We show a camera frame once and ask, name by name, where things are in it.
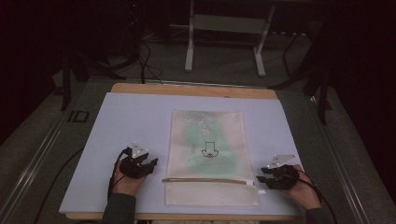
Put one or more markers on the black tripod stand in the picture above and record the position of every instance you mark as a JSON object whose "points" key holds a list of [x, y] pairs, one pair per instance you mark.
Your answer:
{"points": [[322, 87]]}

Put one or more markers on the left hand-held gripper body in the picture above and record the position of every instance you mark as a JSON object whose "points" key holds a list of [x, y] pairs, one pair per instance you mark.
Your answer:
{"points": [[137, 168]]}

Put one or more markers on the cream mesh laundry bag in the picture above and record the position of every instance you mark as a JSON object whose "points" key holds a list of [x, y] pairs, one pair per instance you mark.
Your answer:
{"points": [[211, 186]]}

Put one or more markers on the person's left hand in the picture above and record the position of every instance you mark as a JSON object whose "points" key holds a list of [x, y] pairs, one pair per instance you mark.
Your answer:
{"points": [[126, 185]]}

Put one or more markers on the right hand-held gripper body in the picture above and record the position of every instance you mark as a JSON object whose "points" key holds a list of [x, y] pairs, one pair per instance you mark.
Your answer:
{"points": [[281, 177]]}

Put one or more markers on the white metal stand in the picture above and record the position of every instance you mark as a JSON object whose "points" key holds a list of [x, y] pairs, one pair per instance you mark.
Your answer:
{"points": [[229, 24]]}

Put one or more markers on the person's right hand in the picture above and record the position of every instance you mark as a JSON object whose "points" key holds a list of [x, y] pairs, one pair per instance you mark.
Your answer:
{"points": [[303, 193]]}

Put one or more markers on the green garment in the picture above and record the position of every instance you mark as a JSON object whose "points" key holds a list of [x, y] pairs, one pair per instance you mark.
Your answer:
{"points": [[193, 140]]}

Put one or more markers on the aluminium rail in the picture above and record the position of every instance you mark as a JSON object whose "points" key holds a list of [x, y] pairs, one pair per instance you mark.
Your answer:
{"points": [[31, 169], [342, 168]]}

